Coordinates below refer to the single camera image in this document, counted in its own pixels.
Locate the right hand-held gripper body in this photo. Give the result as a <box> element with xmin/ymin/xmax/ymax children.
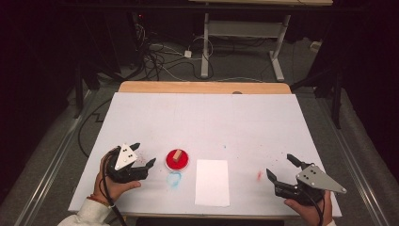
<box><xmin>274</xmin><ymin>162</ymin><xmax>348</xmax><ymax>207</ymax></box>

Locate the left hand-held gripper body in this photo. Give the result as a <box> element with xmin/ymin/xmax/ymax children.
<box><xmin>104</xmin><ymin>143</ymin><xmax>150</xmax><ymax>185</ymax></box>

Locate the person's left hand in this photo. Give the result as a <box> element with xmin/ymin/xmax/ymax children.
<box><xmin>92</xmin><ymin>153</ymin><xmax>142</xmax><ymax>205</ymax></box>

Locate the person's right hand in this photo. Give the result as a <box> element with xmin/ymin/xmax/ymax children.
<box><xmin>283</xmin><ymin>189</ymin><xmax>334</xmax><ymax>226</ymax></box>

